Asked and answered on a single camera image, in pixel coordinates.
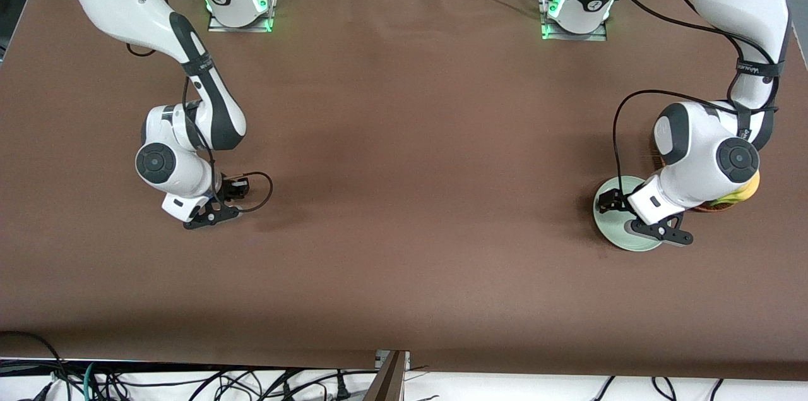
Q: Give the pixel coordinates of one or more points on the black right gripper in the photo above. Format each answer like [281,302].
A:
[231,189]

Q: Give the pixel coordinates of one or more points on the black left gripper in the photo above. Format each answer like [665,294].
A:
[611,200]

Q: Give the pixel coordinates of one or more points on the pale green plate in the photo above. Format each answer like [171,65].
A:
[606,227]

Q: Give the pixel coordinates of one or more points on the brown wicker basket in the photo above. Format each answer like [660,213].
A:
[710,207]

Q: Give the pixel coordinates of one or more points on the yellow banana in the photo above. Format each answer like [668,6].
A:
[751,189]

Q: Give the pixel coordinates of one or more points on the brown table cover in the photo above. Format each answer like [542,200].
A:
[404,230]

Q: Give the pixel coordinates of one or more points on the metal base plate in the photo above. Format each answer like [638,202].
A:
[574,36]
[240,27]

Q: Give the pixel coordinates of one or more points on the brown wooden post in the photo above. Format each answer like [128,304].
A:
[388,382]

